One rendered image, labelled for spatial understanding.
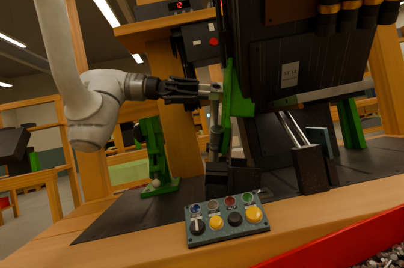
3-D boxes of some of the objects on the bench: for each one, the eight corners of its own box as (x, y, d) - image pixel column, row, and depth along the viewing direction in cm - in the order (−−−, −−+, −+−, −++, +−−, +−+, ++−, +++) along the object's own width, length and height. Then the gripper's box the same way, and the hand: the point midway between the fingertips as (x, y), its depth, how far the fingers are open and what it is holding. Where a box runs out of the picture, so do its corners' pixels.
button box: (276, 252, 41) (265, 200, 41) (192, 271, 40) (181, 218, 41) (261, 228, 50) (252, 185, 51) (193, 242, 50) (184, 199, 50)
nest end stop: (225, 186, 66) (227, 175, 63) (204, 185, 66) (205, 174, 63) (225, 182, 67) (227, 171, 64) (204, 182, 67) (205, 171, 64)
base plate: (526, 154, 56) (524, 146, 56) (70, 253, 53) (68, 244, 53) (385, 140, 98) (384, 136, 98) (126, 195, 95) (125, 190, 95)
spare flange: (252, 193, 62) (252, 190, 62) (267, 190, 62) (266, 187, 62) (258, 199, 57) (257, 196, 57) (273, 196, 57) (273, 193, 57)
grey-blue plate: (342, 185, 55) (329, 127, 55) (333, 187, 55) (321, 128, 55) (320, 176, 65) (310, 126, 65) (314, 177, 65) (303, 127, 65)
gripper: (139, 94, 68) (221, 98, 68) (150, 64, 79) (220, 69, 79) (142, 112, 73) (219, 117, 73) (152, 83, 84) (218, 87, 85)
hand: (209, 91), depth 76 cm, fingers closed on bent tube, 3 cm apart
